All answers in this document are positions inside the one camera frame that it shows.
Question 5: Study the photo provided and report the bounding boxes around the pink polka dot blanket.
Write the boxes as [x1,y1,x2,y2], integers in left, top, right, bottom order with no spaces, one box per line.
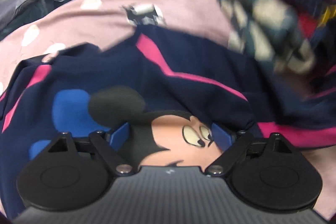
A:
[1,0,335,219]

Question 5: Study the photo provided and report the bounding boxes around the navy Mickey Mouse shirt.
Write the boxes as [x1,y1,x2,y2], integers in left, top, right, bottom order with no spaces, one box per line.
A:
[1,26,335,219]

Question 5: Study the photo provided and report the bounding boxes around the dark checkered folded garment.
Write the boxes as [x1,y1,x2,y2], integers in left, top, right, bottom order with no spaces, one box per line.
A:
[217,0,315,75]

